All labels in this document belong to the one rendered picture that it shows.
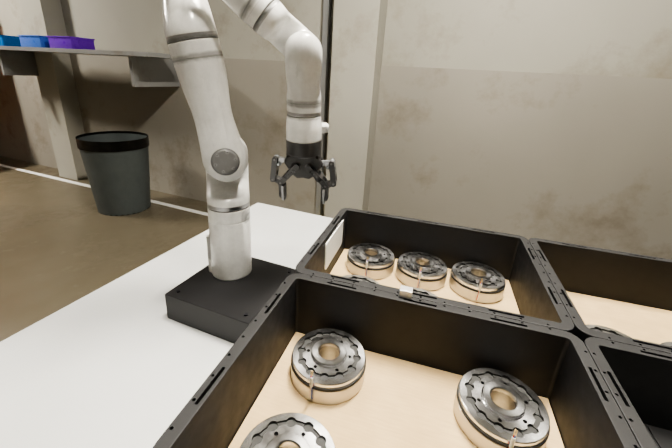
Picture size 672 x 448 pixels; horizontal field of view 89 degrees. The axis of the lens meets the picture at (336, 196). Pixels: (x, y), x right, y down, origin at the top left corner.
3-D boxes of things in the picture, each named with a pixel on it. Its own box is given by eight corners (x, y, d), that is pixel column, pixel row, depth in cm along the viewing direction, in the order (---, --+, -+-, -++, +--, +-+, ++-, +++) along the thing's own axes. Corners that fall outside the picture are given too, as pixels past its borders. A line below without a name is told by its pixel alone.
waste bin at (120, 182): (170, 203, 319) (162, 135, 297) (120, 223, 274) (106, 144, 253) (129, 194, 336) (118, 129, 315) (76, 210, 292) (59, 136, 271)
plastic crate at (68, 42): (97, 51, 291) (95, 38, 287) (72, 49, 273) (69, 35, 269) (74, 50, 300) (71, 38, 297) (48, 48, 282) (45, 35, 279)
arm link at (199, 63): (162, 43, 58) (171, 46, 67) (208, 188, 68) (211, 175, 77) (217, 35, 60) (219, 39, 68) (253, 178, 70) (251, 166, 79)
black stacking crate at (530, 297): (291, 331, 58) (292, 273, 54) (339, 251, 85) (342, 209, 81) (552, 400, 48) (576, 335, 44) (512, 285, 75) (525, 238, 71)
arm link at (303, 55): (321, 120, 65) (320, 111, 73) (323, 31, 59) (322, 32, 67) (284, 119, 65) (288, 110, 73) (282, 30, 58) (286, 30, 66)
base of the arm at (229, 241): (203, 274, 80) (197, 207, 75) (229, 257, 88) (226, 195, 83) (235, 285, 77) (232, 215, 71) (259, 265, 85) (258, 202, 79)
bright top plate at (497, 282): (451, 284, 66) (451, 281, 65) (451, 259, 75) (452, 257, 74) (508, 296, 63) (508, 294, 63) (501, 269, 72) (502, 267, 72)
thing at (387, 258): (342, 263, 71) (343, 260, 71) (353, 242, 80) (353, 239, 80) (391, 272, 68) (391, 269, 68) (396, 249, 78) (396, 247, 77)
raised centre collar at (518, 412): (483, 414, 40) (484, 410, 40) (478, 380, 44) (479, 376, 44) (529, 426, 39) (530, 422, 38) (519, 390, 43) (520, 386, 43)
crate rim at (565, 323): (291, 283, 54) (291, 270, 54) (341, 216, 82) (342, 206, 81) (573, 348, 44) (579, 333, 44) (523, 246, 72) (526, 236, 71)
